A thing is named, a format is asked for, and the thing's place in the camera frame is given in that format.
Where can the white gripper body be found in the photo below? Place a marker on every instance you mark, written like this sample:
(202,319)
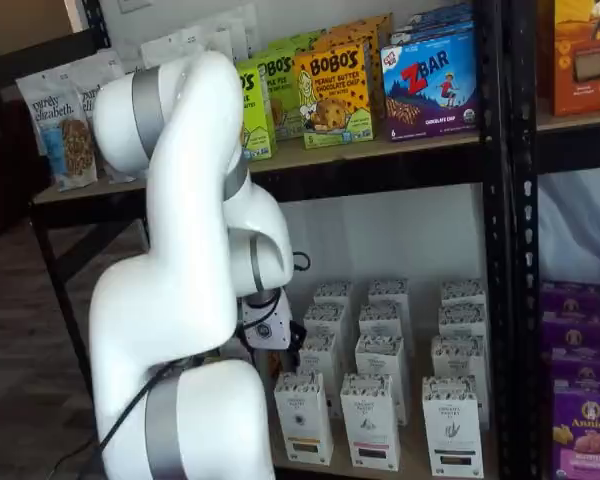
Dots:
(267,322)

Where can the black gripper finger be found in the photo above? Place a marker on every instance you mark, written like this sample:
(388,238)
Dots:
(290,361)
(297,335)

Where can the white box yellow strip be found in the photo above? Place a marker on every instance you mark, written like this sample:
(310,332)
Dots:
(302,425)
(333,292)
(317,360)
(327,320)

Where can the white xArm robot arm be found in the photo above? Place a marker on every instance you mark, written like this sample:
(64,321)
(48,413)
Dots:
(190,250)

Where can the white box pink strip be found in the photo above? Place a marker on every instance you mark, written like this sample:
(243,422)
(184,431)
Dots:
(380,320)
(370,425)
(380,355)
(389,290)

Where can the white box dark strip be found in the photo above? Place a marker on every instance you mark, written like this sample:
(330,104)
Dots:
(450,430)
(462,292)
(457,355)
(462,320)

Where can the black metal shelf rack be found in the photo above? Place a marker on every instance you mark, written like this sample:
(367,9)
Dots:
(380,170)
(517,350)

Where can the green Bobo's apple pie box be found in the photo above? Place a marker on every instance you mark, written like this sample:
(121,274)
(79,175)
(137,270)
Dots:
(260,130)
(282,100)
(300,40)

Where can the yellow Bobo's peanut butter box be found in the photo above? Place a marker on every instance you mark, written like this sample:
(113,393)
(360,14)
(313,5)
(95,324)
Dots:
(352,35)
(330,100)
(380,21)

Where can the blue purple Zbar box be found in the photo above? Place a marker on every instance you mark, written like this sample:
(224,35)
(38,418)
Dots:
(430,34)
(440,14)
(430,100)

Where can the purple Annie's snack box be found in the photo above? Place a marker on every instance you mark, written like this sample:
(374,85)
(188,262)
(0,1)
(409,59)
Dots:
(587,435)
(570,300)
(572,332)
(585,365)

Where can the orange snack box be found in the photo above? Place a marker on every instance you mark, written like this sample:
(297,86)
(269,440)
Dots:
(585,50)

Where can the white granola bag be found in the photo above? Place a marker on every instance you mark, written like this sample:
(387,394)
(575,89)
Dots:
(244,35)
(220,40)

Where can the blue label granola bag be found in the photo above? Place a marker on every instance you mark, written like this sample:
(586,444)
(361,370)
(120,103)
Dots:
(50,130)

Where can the red label granola bag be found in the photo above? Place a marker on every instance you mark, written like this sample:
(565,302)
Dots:
(170,47)

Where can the dark brown furniture piece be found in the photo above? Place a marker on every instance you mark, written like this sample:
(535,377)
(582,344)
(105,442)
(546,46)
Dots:
(5,175)

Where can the white plastic sheet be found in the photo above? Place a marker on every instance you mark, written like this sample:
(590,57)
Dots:
(580,225)

